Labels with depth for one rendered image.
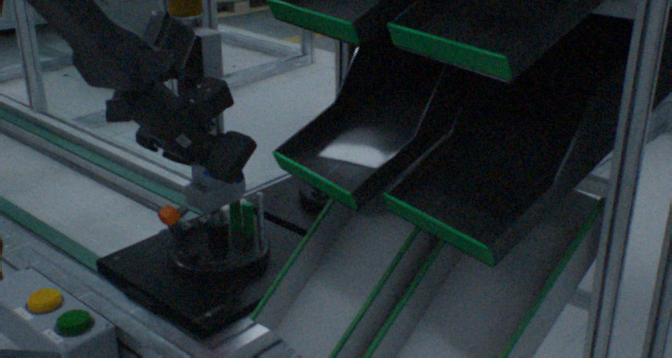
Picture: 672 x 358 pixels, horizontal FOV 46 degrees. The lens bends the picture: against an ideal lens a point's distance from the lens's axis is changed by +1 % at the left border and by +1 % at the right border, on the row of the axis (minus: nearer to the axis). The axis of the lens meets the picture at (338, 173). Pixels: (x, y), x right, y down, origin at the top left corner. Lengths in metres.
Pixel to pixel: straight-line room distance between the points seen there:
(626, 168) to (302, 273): 0.38
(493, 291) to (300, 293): 0.23
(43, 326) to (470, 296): 0.52
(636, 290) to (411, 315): 0.56
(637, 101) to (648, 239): 0.79
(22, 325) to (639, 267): 0.93
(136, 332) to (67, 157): 0.66
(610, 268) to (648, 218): 0.79
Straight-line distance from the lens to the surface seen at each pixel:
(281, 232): 1.17
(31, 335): 1.07
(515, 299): 0.80
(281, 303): 0.92
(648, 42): 0.69
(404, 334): 0.84
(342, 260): 0.91
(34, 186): 1.54
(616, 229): 0.75
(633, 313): 1.27
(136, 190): 1.43
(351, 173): 0.79
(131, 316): 1.05
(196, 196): 1.05
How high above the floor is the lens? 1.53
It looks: 24 degrees down
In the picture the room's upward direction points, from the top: straight up
